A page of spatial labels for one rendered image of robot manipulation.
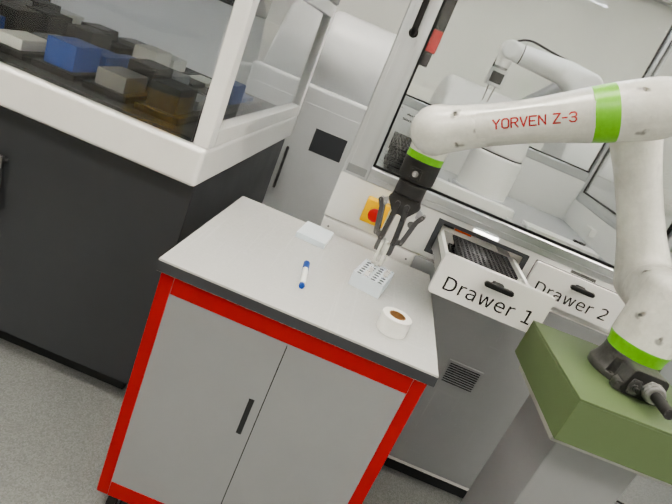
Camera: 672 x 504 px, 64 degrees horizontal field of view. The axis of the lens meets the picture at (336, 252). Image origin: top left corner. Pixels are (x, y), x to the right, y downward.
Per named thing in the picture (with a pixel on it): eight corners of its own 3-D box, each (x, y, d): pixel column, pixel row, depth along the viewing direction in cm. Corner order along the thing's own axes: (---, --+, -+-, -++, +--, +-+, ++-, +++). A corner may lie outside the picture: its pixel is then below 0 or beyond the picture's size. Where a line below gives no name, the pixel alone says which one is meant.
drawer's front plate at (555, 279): (608, 330, 162) (628, 300, 158) (520, 292, 162) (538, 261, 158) (606, 327, 163) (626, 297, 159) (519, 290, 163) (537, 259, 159)
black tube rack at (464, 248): (509, 305, 142) (521, 284, 139) (448, 279, 142) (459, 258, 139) (497, 275, 163) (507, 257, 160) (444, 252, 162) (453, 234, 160)
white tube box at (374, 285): (377, 299, 132) (383, 286, 130) (347, 283, 133) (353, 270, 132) (388, 284, 143) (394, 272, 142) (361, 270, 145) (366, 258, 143)
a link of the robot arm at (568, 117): (584, 141, 115) (584, 87, 112) (595, 145, 104) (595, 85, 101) (414, 155, 124) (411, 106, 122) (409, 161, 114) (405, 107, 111)
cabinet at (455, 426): (509, 526, 191) (634, 346, 164) (243, 413, 191) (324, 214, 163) (477, 380, 281) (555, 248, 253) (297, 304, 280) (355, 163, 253)
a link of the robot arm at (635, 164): (665, 294, 135) (656, 76, 123) (689, 319, 120) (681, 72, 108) (609, 299, 138) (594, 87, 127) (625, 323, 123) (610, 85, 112)
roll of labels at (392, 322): (374, 317, 122) (381, 303, 120) (402, 326, 123) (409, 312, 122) (377, 333, 115) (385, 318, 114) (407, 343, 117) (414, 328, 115)
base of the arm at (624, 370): (690, 439, 102) (709, 415, 100) (618, 409, 102) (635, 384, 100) (637, 370, 127) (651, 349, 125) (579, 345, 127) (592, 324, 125)
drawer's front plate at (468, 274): (534, 336, 133) (556, 299, 129) (427, 290, 133) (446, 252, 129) (532, 333, 135) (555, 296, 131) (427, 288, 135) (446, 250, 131)
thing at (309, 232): (323, 249, 148) (325, 244, 148) (294, 236, 149) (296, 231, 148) (332, 237, 160) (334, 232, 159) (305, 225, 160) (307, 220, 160)
